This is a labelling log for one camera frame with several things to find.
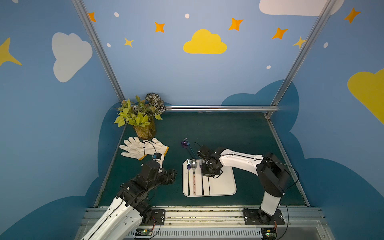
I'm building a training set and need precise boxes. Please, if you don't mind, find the white knit glove yellow cuff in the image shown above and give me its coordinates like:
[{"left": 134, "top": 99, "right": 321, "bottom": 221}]
[{"left": 143, "top": 138, "right": 169, "bottom": 167}]

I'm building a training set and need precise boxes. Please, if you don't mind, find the blue iridescent fork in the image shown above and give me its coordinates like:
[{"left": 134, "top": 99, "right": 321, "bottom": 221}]
[{"left": 184, "top": 138, "right": 197, "bottom": 159}]

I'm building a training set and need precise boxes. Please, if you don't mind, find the rainbow iridescent fork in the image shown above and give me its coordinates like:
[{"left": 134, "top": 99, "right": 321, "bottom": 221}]
[{"left": 187, "top": 159, "right": 191, "bottom": 196}]

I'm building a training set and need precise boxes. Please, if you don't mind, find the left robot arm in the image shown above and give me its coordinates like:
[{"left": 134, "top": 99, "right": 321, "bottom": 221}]
[{"left": 82, "top": 167, "right": 177, "bottom": 240}]

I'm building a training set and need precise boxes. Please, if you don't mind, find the silver spoon pink handle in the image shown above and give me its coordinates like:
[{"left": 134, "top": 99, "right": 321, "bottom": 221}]
[{"left": 191, "top": 159, "right": 197, "bottom": 196}]

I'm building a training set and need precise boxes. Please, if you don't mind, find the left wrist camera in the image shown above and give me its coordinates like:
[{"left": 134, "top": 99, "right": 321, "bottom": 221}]
[{"left": 140, "top": 153, "right": 162, "bottom": 182}]

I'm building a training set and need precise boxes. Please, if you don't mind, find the right side table rail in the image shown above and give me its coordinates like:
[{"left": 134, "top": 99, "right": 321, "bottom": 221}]
[{"left": 265, "top": 112, "right": 311, "bottom": 207}]

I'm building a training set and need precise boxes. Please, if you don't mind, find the right aluminium frame post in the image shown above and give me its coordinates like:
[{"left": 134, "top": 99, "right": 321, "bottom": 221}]
[{"left": 271, "top": 0, "right": 337, "bottom": 108}]

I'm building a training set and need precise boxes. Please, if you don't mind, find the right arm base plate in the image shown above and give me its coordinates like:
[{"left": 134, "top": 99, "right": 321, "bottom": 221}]
[{"left": 242, "top": 208, "right": 285, "bottom": 226}]

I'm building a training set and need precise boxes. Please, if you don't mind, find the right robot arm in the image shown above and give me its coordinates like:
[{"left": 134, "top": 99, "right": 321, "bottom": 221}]
[{"left": 198, "top": 146, "right": 291, "bottom": 225}]

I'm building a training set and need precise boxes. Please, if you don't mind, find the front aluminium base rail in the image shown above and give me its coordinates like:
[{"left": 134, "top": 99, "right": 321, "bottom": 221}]
[{"left": 75, "top": 206, "right": 335, "bottom": 240}]

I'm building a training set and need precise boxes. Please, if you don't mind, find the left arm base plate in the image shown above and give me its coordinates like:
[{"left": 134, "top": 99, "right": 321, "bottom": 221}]
[{"left": 141, "top": 209, "right": 166, "bottom": 226}]

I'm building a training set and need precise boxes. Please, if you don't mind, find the left aluminium frame post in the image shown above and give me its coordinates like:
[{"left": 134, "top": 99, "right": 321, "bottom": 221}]
[{"left": 72, "top": 0, "right": 125, "bottom": 102}]

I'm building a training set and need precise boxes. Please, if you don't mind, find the white plastic tray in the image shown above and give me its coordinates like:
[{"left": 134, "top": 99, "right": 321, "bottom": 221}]
[{"left": 183, "top": 161, "right": 237, "bottom": 198}]

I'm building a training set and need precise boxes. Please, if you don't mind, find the purple fork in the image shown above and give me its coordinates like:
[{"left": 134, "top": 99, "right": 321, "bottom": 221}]
[{"left": 199, "top": 160, "right": 205, "bottom": 196}]

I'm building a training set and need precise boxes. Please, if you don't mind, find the purple spoon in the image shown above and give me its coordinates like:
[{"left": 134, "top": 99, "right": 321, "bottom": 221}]
[
  {"left": 181, "top": 140, "right": 194, "bottom": 159},
  {"left": 207, "top": 177, "right": 211, "bottom": 195}
]

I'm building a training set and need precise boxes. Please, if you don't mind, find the left side table rail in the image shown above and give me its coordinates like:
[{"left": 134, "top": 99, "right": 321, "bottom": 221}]
[{"left": 87, "top": 122, "right": 126, "bottom": 208}]

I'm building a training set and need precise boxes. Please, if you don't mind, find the aluminium back frame rail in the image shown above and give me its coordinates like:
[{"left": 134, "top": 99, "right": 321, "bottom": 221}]
[{"left": 166, "top": 106, "right": 279, "bottom": 113}]

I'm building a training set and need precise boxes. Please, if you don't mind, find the aluminium frame post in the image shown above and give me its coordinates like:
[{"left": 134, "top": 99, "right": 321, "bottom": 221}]
[
  {"left": 271, "top": 0, "right": 337, "bottom": 108},
  {"left": 72, "top": 0, "right": 125, "bottom": 102}
]

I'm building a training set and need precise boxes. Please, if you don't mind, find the glass vase with green plant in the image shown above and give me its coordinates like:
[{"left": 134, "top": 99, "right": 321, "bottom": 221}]
[{"left": 114, "top": 93, "right": 166, "bottom": 140}]

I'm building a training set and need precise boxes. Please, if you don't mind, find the table rail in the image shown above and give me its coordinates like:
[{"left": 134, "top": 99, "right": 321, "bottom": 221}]
[
  {"left": 87, "top": 122, "right": 126, "bottom": 208},
  {"left": 265, "top": 112, "right": 311, "bottom": 207}
]

